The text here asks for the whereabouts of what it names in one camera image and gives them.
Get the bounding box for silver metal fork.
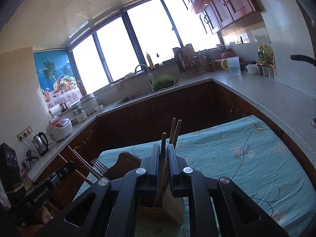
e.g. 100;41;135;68
92;158;108;176

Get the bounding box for person's left hand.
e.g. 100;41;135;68
19;207;53;236

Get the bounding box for black speaker box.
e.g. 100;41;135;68
0;143;22;192

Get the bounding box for wooden utensil holder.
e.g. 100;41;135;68
104;146;184;225

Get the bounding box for teal floral tablecloth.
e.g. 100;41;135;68
74;114;316;237

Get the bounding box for steel electric kettle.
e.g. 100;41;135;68
32;132;49;157

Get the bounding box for white red rice cooker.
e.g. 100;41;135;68
46;117;73;142

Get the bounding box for small white steamer pot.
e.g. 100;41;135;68
73;107;88;123

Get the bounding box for white steel cooking pot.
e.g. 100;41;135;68
80;93;99;115

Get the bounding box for gas stove top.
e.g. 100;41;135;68
312;118;316;128

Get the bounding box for chrome sink faucet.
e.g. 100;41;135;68
134;64;154;84

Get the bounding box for green colander with greens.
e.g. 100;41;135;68
151;74;176;92

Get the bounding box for fruit poster window blind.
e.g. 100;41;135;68
33;50;83;109

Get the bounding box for white bowl on counter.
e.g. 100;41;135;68
246;64;258;75

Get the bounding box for yellow dish soap bottle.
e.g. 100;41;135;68
146;53;155;69

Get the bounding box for dish drying rack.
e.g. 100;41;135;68
172;43;205;77

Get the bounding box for yellow oil bottle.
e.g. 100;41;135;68
258;45;271;65

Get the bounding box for clear pitcher green handle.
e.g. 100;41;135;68
221;57;241;75

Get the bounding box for black wok with handle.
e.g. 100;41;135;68
290;55;316;67

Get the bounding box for upper wooden wall cabinets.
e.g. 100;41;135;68
189;0;261;34

